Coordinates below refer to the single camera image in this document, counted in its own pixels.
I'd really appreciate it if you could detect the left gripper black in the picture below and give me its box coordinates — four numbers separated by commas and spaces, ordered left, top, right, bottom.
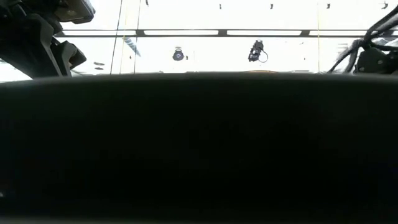
0, 0, 88, 79

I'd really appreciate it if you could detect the black round plate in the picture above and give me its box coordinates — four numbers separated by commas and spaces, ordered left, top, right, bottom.
0, 72, 398, 222

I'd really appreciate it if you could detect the round black ceiling fixture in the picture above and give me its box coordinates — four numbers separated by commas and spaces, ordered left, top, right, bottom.
172, 47, 185, 62

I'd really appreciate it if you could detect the thin yellow hanging cable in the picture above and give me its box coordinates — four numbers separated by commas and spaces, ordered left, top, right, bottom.
121, 0, 129, 41

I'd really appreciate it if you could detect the black overhead frame bar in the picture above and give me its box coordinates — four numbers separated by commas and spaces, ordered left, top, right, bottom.
55, 29, 369, 38

